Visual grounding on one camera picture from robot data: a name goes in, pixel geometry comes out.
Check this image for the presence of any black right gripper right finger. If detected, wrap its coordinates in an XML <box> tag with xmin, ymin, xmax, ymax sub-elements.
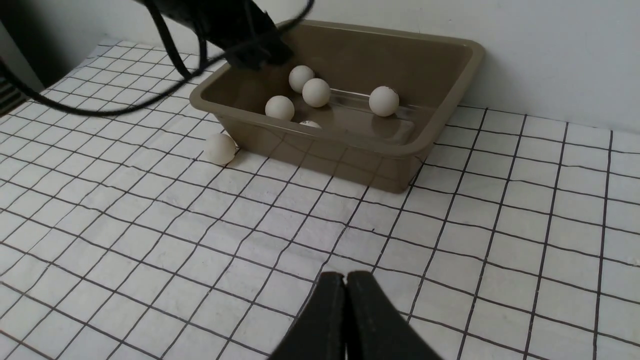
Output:
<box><xmin>345</xmin><ymin>271</ymin><xmax>441</xmax><ymax>360</ymax></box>

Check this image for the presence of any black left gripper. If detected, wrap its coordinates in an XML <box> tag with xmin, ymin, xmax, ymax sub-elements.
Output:
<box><xmin>200</xmin><ymin>0</ymin><xmax>294</xmax><ymax>71</ymax></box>

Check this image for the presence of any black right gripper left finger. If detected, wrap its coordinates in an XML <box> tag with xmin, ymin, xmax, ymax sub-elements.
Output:
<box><xmin>269</xmin><ymin>272</ymin><xmax>346</xmax><ymax>360</ymax></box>

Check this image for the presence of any white ping-pong ball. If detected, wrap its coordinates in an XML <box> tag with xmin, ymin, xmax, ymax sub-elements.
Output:
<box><xmin>301</xmin><ymin>78</ymin><xmax>331</xmax><ymax>109</ymax></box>
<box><xmin>204</xmin><ymin>133</ymin><xmax>236</xmax><ymax>167</ymax></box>
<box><xmin>264</xmin><ymin>95</ymin><xmax>295</xmax><ymax>122</ymax></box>
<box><xmin>368</xmin><ymin>86</ymin><xmax>400</xmax><ymax>117</ymax></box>
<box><xmin>288</xmin><ymin>64</ymin><xmax>315</xmax><ymax>94</ymax></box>

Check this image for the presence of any white ball with red logo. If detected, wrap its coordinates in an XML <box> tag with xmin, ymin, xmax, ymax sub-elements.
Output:
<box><xmin>299</xmin><ymin>120</ymin><xmax>322</xmax><ymax>129</ymax></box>

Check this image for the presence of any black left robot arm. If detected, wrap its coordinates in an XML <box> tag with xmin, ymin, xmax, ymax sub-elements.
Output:
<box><xmin>139</xmin><ymin>0</ymin><xmax>294</xmax><ymax>71</ymax></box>

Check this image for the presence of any olive plastic storage bin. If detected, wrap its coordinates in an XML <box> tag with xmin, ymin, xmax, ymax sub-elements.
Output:
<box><xmin>190</xmin><ymin>20</ymin><xmax>486</xmax><ymax>193</ymax></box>

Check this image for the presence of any white grid-patterned tablecloth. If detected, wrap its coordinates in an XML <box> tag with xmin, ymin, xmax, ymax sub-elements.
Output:
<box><xmin>0</xmin><ymin>37</ymin><xmax>640</xmax><ymax>360</ymax></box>

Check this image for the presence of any black camera cable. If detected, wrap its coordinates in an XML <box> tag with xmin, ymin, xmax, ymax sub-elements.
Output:
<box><xmin>0</xmin><ymin>0</ymin><xmax>316</xmax><ymax>118</ymax></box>

